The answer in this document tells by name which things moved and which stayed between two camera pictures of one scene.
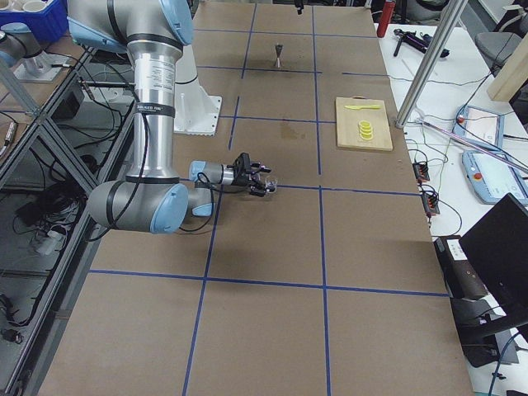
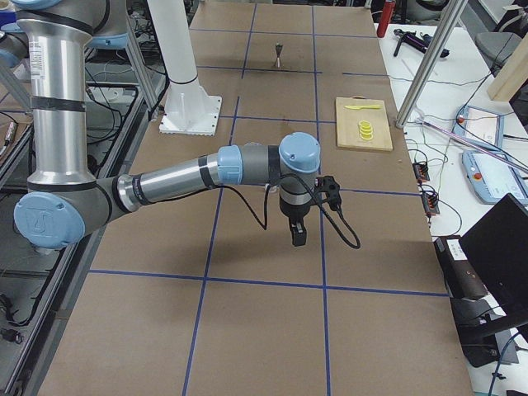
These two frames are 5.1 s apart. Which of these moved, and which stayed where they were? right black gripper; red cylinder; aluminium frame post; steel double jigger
Moved: right black gripper
Stayed: steel double jigger; red cylinder; aluminium frame post
